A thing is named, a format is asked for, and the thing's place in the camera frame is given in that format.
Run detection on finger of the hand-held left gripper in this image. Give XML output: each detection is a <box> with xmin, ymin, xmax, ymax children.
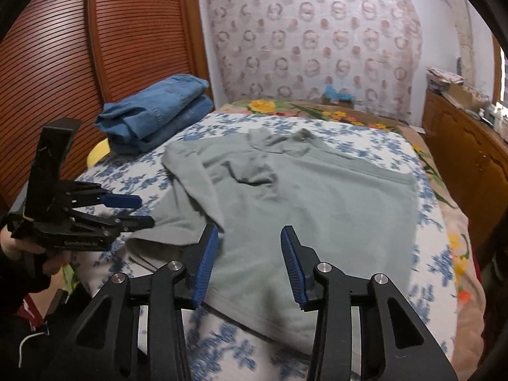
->
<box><xmin>65</xmin><ymin>183</ymin><xmax>142</xmax><ymax>208</ymax></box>
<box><xmin>77</xmin><ymin>210</ymin><xmax>155</xmax><ymax>233</ymax></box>

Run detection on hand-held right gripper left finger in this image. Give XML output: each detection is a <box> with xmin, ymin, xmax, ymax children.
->
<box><xmin>51</xmin><ymin>222</ymin><xmax>221</xmax><ymax>381</ymax></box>

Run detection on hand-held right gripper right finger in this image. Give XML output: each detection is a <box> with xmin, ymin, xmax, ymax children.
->
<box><xmin>280</xmin><ymin>225</ymin><xmax>457</xmax><ymax>381</ymax></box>

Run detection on grey-green pants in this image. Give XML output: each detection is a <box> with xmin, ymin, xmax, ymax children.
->
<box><xmin>126</xmin><ymin>128</ymin><xmax>418</xmax><ymax>356</ymax></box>

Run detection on person's left forearm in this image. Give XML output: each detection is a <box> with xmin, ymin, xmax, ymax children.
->
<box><xmin>0</xmin><ymin>252</ymin><xmax>53</xmax><ymax>318</ymax></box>

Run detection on person's left hand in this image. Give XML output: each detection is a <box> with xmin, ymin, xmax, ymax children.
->
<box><xmin>0</xmin><ymin>226</ymin><xmax>70</xmax><ymax>282</ymax></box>

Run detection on yellow cushion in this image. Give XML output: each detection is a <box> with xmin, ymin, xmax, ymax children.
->
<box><xmin>86</xmin><ymin>137</ymin><xmax>112</xmax><ymax>167</ymax></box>

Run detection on darker blue folded jeans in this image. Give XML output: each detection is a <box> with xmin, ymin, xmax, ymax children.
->
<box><xmin>107</xmin><ymin>95</ymin><xmax>215</xmax><ymax>155</ymax></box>

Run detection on light blue folded jeans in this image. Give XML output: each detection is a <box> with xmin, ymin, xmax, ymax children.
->
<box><xmin>94</xmin><ymin>73</ymin><xmax>210</xmax><ymax>144</ymax></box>

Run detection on blue floral bedspread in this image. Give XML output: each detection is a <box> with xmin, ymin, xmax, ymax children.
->
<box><xmin>51</xmin><ymin>111</ymin><xmax>457</xmax><ymax>381</ymax></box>

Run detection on louvred wooden wardrobe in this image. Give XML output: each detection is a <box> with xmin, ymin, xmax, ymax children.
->
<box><xmin>0</xmin><ymin>0</ymin><xmax>215</xmax><ymax>209</ymax></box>

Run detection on person's dark clothing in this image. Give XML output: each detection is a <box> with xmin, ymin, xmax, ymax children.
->
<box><xmin>0</xmin><ymin>286</ymin><xmax>100</xmax><ymax>381</ymax></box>

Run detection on small blue object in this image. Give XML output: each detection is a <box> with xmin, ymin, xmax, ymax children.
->
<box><xmin>321</xmin><ymin>84</ymin><xmax>355</xmax><ymax>104</ymax></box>

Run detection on wooden side cabinet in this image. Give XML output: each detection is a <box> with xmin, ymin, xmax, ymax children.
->
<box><xmin>421</xmin><ymin>87</ymin><xmax>508</xmax><ymax>255</ymax></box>

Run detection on stack of papers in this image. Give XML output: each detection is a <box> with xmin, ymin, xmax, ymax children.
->
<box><xmin>426</xmin><ymin>67</ymin><xmax>465</xmax><ymax>96</ymax></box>

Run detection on cardboard box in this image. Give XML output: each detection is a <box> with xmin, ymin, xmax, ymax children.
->
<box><xmin>444</xmin><ymin>83</ymin><xmax>490</xmax><ymax>117</ymax></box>

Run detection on group of small bottles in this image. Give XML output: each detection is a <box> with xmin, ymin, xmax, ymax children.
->
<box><xmin>478</xmin><ymin>103</ymin><xmax>508</xmax><ymax>137</ymax></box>

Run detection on window with blinds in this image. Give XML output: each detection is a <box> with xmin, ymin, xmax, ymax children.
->
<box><xmin>492</xmin><ymin>36</ymin><xmax>508</xmax><ymax>106</ymax></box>

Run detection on white drawstring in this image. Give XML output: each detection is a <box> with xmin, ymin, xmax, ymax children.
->
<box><xmin>18</xmin><ymin>330</ymin><xmax>49</xmax><ymax>366</ymax></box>

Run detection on ring-patterned wall cloth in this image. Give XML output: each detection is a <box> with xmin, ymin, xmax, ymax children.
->
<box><xmin>198</xmin><ymin>0</ymin><xmax>423</xmax><ymax>124</ymax></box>

